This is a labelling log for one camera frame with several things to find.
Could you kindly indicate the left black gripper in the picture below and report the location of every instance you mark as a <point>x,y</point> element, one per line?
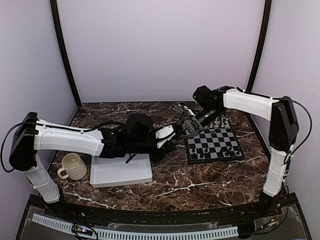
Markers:
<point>167,147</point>

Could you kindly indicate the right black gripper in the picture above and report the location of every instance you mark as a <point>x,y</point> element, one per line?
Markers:
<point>193,125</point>

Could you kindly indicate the black piece bottom row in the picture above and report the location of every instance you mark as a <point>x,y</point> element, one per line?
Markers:
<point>194,156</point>

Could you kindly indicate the black grey chessboard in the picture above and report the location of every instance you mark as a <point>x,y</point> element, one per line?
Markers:
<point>214,140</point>

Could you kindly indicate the tall black piece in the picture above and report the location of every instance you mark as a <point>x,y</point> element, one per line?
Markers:
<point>200,153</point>

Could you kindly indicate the black bishop bottom row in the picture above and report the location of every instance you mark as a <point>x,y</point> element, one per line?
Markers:
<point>207,155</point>

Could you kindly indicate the black pawn mid board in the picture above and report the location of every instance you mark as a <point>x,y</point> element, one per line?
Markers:
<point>223,149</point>

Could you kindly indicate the white plastic tray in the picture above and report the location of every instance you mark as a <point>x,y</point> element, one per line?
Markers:
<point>115,172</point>

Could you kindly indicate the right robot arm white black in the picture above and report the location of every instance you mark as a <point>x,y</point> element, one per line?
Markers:
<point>278,111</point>

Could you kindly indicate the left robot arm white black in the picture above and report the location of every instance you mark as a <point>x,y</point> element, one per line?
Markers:
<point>121,152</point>

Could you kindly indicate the white chess pieces row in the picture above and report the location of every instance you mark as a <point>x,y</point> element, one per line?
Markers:
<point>219,123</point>

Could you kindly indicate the cream ceramic mug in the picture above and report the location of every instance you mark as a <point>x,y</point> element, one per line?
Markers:
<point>73,167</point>

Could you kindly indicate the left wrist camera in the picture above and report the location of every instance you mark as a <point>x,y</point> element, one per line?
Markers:
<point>167,133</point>

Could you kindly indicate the black front rail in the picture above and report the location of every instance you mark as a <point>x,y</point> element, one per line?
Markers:
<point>96,216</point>

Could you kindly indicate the right black frame post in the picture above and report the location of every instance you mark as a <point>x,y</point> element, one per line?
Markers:
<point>260,45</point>

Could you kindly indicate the black frame post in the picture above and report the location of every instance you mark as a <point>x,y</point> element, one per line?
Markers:
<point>260,45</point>
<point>63,52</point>

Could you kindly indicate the left black frame post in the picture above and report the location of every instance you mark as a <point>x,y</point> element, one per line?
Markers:
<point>63,52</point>

